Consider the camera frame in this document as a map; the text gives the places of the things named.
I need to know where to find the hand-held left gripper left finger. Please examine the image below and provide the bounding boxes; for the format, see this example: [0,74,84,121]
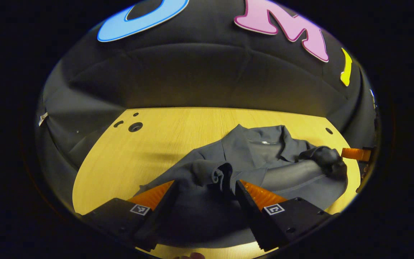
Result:
[79,180,179,252]

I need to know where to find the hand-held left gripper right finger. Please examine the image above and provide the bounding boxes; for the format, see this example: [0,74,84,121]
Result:
[235,179,337,252]

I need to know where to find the grey button shirt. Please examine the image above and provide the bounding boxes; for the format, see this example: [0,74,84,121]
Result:
[135,124,348,249]

